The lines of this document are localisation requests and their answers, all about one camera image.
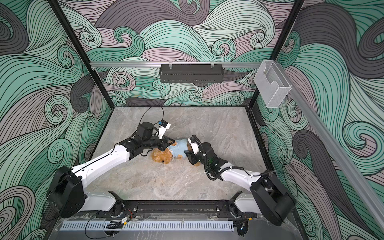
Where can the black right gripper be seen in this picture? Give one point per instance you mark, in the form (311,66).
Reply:
(191,156)

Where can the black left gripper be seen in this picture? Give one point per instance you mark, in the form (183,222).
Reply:
(164,143)

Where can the brown teddy bear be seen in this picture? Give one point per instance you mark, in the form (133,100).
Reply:
(165,157)

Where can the light blue bear hoodie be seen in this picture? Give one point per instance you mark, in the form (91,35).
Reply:
(178,148)

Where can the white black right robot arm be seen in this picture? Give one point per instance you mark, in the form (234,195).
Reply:
(268,196)

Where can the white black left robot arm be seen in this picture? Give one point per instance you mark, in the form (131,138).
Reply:
(67,192)

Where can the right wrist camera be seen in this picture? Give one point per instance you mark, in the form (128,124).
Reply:
(195,143)

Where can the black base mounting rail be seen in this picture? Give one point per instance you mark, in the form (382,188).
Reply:
(221,209)

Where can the black perforated wall tray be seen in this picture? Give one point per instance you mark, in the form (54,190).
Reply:
(191,74)

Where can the aluminium back wall rail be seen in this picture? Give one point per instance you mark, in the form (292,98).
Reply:
(138,64)

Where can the aluminium wall rail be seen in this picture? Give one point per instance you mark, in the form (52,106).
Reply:
(307,103)
(138,64)

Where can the white slotted cable duct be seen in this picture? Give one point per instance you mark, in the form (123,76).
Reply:
(182,225)

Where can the clear plastic wall holder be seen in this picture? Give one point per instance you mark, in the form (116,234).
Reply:
(272,83)

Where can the aluminium right wall rail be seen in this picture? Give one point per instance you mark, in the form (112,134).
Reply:
(307,103)

